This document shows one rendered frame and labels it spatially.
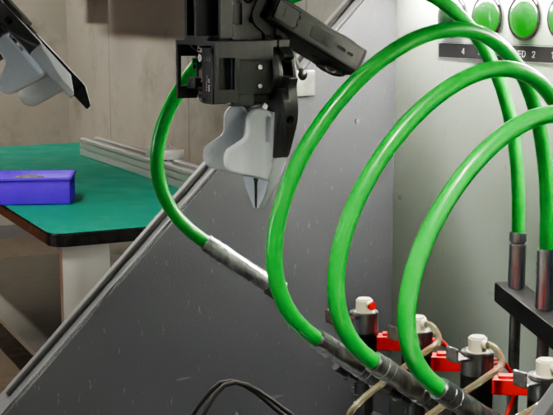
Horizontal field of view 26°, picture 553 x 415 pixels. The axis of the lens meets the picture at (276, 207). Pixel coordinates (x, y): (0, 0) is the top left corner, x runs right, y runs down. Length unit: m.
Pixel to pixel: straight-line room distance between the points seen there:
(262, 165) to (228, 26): 0.13
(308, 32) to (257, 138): 0.10
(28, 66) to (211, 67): 0.23
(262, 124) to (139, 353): 0.43
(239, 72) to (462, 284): 0.55
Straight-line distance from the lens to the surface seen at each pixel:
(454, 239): 1.48
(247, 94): 1.03
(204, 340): 1.44
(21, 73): 1.18
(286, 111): 1.04
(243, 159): 1.05
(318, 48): 1.07
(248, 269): 1.20
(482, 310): 1.45
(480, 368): 1.03
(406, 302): 0.87
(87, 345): 1.37
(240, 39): 1.04
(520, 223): 1.27
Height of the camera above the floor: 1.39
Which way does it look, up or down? 10 degrees down
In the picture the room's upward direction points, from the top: straight up
